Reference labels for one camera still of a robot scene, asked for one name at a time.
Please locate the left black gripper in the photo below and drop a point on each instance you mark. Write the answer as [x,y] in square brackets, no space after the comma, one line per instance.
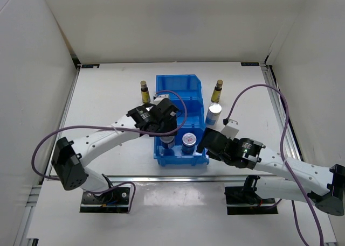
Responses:
[171,125]

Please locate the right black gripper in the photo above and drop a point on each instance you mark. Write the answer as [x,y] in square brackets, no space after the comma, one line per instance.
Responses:
[211,155]

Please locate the grey-lid spice jar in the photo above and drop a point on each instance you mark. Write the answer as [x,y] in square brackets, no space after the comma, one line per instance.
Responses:
[188,143]
[167,142]

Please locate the white blue can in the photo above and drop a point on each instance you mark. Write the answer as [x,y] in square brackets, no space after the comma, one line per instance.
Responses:
[213,114]

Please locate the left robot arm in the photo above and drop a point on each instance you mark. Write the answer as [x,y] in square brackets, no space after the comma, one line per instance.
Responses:
[72,157]

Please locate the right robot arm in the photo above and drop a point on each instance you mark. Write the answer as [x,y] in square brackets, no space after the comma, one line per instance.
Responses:
[322,187]

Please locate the brown bottle left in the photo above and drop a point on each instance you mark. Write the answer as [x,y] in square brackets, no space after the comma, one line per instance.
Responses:
[144,92]

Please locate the brown bottle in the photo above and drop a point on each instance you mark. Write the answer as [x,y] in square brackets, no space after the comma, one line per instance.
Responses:
[144,92]
[217,91]

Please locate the blue plastic bin middle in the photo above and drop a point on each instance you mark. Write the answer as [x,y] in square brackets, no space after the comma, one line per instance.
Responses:
[195,111]

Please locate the blue plastic bin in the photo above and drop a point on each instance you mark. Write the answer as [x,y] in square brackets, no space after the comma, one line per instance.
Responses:
[186,85]
[177,155]
[195,111]

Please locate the blue plastic bin front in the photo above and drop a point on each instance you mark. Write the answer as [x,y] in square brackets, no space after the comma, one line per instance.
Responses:
[177,155]

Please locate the blue plastic bin rear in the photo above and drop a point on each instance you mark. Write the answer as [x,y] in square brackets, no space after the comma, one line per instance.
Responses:
[186,85]

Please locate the brown bottle right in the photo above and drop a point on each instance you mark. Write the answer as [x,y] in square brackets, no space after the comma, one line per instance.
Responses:
[217,91]

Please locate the black label right corner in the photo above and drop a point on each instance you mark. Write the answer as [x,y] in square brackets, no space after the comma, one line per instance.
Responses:
[250,64]

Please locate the black label corner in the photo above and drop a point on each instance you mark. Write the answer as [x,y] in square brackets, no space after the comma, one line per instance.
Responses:
[250,64]
[90,66]

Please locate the black label left corner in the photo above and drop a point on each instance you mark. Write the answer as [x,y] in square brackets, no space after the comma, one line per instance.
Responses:
[90,66]

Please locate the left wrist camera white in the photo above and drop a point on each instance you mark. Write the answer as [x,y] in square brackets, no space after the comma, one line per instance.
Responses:
[161,96]

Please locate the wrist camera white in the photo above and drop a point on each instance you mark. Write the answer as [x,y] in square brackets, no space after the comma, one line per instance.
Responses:
[231,129]
[161,96]

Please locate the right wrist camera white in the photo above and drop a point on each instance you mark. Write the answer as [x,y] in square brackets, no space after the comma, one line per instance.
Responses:
[231,129]

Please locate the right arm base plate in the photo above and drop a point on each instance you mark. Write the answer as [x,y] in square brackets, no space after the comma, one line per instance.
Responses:
[243,200]

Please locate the aluminium frame rail front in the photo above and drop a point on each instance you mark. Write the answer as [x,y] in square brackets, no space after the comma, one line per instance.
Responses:
[172,179]

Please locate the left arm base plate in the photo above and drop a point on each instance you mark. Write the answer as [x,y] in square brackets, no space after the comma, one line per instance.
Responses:
[118,200]

